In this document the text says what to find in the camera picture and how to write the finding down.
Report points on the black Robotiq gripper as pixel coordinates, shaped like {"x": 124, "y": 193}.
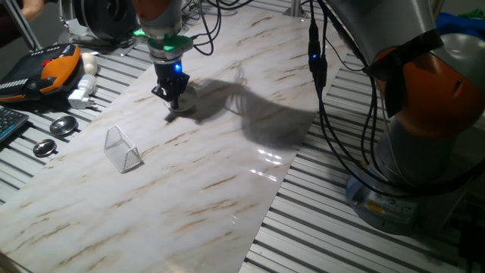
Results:
{"x": 168, "y": 77}

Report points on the white plate with berry print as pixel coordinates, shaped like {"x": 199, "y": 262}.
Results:
{"x": 187, "y": 100}

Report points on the person's forearm dark sleeve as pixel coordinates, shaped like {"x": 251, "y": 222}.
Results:
{"x": 9, "y": 26}

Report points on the person's bare hand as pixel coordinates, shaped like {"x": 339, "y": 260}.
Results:
{"x": 33, "y": 7}

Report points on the white egg-shaped object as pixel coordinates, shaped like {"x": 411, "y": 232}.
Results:
{"x": 89, "y": 62}

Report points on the white power adapter plug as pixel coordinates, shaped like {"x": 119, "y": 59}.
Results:
{"x": 81, "y": 93}

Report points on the marble pattern mat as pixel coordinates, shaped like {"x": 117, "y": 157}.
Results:
{"x": 170, "y": 189}

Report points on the black round spool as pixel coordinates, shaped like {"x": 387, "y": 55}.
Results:
{"x": 102, "y": 17}

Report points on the large round steel dish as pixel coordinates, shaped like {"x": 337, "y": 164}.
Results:
{"x": 63, "y": 126}

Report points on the orange black teach pendant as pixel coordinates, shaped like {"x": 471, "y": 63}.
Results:
{"x": 38, "y": 72}

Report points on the small round steel dish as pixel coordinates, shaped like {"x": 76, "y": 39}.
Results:
{"x": 44, "y": 148}

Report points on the thin aluminium bar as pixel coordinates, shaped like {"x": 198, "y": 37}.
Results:
{"x": 22, "y": 24}

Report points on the black computer keyboard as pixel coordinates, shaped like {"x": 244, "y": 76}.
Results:
{"x": 9, "y": 123}

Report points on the blue bag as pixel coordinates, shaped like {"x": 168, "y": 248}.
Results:
{"x": 460, "y": 24}

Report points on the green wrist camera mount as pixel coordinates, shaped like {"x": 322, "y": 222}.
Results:
{"x": 170, "y": 43}

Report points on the aluminium frame post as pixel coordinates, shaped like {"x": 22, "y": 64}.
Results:
{"x": 295, "y": 7}

